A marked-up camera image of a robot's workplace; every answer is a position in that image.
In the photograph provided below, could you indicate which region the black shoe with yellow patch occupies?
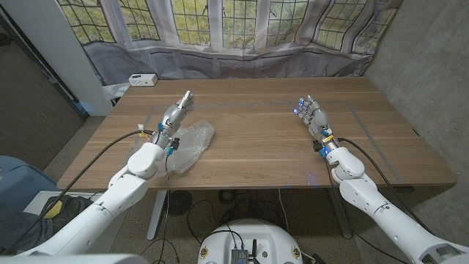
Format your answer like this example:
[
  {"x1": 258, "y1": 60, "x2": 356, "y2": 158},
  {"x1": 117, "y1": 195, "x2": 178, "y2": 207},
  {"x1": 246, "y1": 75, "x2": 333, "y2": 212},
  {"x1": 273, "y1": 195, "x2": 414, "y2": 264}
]
[{"x1": 42, "y1": 194, "x2": 97, "y2": 224}]

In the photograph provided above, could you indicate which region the white table leg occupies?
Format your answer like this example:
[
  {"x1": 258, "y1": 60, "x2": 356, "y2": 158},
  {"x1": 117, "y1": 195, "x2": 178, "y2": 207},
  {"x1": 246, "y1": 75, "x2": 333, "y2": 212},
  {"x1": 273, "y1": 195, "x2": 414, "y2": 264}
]
[{"x1": 146, "y1": 189, "x2": 169, "y2": 241}]

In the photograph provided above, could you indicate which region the round black floor fan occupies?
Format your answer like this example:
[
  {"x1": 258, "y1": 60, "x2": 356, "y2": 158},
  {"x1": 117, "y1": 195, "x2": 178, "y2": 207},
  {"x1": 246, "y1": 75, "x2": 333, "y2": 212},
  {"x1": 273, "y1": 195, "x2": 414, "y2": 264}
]
[{"x1": 163, "y1": 189, "x2": 193, "y2": 217}]

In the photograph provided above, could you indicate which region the small grey torso box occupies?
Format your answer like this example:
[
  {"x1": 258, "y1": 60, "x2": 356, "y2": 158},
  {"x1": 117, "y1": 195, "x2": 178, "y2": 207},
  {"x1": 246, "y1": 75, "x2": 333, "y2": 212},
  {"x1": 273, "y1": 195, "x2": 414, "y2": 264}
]
[{"x1": 230, "y1": 248, "x2": 249, "y2": 264}]

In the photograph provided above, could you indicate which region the black floor cable tangle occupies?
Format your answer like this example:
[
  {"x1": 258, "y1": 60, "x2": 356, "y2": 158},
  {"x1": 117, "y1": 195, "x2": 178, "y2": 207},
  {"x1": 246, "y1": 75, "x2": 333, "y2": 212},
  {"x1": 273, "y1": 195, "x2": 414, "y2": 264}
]
[{"x1": 185, "y1": 188, "x2": 290, "y2": 246}]

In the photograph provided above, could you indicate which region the grey table leg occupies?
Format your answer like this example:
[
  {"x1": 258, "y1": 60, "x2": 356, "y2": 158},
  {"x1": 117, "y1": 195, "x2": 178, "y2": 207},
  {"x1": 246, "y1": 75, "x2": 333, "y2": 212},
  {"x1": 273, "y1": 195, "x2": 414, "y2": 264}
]
[{"x1": 327, "y1": 187, "x2": 353, "y2": 240}]

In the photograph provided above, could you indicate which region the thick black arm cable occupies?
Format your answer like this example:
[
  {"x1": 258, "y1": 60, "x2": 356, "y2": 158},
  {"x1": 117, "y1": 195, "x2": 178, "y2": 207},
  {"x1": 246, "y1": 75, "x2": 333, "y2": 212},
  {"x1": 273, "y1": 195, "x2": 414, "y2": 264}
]
[
  {"x1": 3, "y1": 129, "x2": 155, "y2": 254},
  {"x1": 336, "y1": 137, "x2": 435, "y2": 235}
]

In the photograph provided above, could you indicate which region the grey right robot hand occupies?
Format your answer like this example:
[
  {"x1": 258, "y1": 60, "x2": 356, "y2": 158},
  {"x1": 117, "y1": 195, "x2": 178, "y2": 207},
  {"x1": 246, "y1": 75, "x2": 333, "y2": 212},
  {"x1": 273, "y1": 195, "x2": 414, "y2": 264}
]
[{"x1": 292, "y1": 94, "x2": 335, "y2": 147}]

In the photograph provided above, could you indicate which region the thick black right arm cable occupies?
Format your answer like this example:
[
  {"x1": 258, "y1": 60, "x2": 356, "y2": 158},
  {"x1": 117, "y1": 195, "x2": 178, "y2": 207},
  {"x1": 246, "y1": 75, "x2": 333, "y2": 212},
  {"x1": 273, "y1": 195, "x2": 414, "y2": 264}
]
[{"x1": 336, "y1": 137, "x2": 435, "y2": 235}]

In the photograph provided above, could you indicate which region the printed window backdrop cloth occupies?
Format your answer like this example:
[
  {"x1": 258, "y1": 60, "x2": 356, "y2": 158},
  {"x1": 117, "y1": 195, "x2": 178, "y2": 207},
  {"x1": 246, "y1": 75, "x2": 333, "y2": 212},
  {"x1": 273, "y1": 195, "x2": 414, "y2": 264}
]
[{"x1": 56, "y1": 0, "x2": 404, "y2": 86}]

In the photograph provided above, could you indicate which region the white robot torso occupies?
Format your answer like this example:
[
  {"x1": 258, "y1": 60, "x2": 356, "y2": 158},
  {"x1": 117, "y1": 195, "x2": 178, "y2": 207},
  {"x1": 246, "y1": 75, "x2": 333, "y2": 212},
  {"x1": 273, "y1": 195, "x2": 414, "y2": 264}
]
[{"x1": 196, "y1": 219, "x2": 304, "y2": 264}]

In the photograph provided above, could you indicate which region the clear bubble wrap sheet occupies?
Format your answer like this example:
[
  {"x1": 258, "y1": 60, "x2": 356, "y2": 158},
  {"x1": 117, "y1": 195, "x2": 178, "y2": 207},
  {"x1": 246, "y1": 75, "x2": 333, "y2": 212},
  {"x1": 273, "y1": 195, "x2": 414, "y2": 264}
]
[{"x1": 126, "y1": 119, "x2": 215, "y2": 175}]

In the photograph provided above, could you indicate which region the white box on table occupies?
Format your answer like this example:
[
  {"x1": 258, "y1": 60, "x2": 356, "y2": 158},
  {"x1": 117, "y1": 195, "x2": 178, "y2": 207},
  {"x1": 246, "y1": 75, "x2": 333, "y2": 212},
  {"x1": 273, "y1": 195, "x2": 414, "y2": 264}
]
[{"x1": 128, "y1": 73, "x2": 159, "y2": 87}]

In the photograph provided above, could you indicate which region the person leg in jeans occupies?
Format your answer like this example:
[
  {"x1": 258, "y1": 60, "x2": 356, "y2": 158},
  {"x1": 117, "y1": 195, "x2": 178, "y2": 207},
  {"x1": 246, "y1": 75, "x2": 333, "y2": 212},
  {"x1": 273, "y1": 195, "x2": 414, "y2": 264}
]
[{"x1": 0, "y1": 210, "x2": 54, "y2": 254}]

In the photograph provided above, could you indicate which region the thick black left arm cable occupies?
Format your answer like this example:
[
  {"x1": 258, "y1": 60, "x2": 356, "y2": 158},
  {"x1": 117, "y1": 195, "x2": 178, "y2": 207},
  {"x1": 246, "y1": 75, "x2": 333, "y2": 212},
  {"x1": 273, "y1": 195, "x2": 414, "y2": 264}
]
[{"x1": 3, "y1": 129, "x2": 155, "y2": 254}]

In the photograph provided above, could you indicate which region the thin black right camera cable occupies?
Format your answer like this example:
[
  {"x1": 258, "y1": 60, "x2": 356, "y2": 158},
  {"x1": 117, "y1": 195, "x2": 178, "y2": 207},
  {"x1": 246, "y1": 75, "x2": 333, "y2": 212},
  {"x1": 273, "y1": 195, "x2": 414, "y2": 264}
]
[{"x1": 322, "y1": 155, "x2": 406, "y2": 264}]

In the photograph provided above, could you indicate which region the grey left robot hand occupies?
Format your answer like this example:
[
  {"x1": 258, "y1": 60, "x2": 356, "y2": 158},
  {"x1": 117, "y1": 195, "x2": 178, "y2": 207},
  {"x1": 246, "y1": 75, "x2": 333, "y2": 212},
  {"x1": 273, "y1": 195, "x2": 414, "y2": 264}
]
[{"x1": 152, "y1": 89, "x2": 196, "y2": 147}]

